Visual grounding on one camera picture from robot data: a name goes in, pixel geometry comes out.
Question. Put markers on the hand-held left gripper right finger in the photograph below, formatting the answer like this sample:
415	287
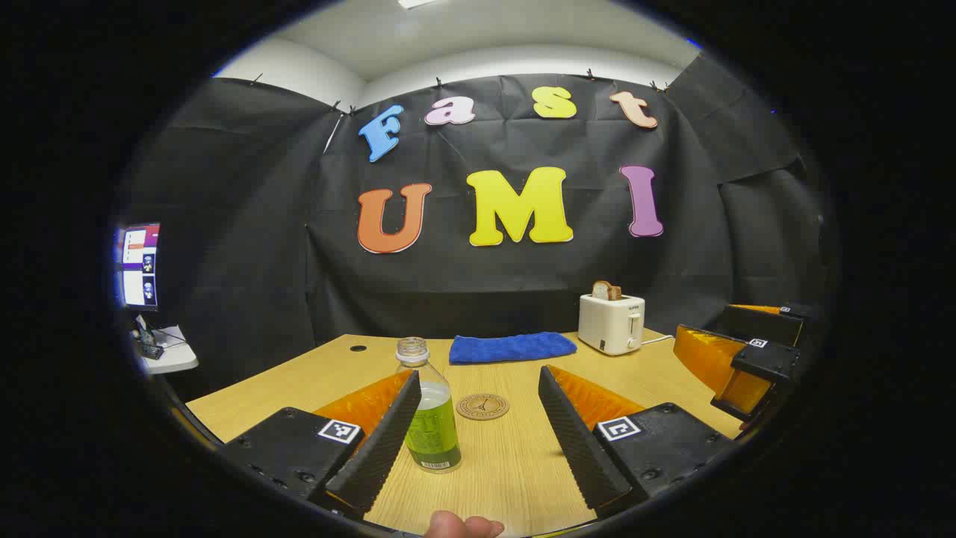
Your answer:
575	441

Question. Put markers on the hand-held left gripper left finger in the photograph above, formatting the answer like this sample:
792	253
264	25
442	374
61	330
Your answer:
381	448

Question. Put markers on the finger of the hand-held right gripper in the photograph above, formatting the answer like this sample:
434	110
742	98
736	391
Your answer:
769	364
762	323

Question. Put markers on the green label water bottle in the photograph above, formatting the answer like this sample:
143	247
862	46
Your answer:
437	426

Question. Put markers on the round wooden coaster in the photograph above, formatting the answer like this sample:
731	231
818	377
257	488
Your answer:
483	406

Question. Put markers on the blue towel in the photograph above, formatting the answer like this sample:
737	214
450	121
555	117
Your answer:
511	348

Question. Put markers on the white toaster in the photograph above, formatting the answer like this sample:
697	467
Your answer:
606	325

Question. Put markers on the bread slice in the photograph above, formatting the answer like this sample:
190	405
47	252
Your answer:
606	291

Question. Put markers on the black backdrop cloth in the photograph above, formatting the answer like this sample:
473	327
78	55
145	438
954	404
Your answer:
261	261

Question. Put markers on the small white side table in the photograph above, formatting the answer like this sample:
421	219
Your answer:
175	357

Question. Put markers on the small dark desk device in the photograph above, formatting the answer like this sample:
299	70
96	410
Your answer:
149	345

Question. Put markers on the computer monitor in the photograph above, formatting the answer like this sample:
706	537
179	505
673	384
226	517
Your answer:
140	265

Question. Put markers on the ceiling light panel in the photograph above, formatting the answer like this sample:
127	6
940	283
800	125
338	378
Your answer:
414	3

